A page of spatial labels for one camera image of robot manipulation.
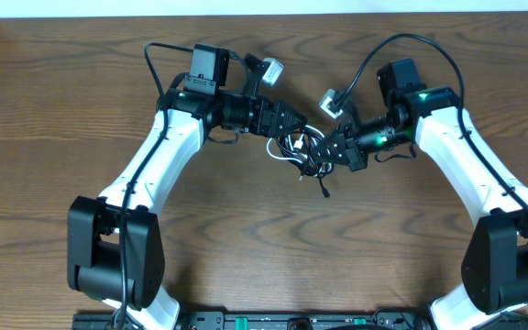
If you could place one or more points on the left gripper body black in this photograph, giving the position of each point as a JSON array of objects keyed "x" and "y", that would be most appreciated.
[{"x": 264, "y": 118}]

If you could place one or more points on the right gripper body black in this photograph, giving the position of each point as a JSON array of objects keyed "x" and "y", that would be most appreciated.
[{"x": 359, "y": 146}]

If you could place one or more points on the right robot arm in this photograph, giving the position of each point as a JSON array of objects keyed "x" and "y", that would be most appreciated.
[{"x": 494, "y": 270}]

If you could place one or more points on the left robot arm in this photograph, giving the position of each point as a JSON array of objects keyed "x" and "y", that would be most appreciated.
[{"x": 115, "y": 252}]

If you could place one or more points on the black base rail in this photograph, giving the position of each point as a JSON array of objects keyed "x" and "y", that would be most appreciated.
[{"x": 381, "y": 319}]

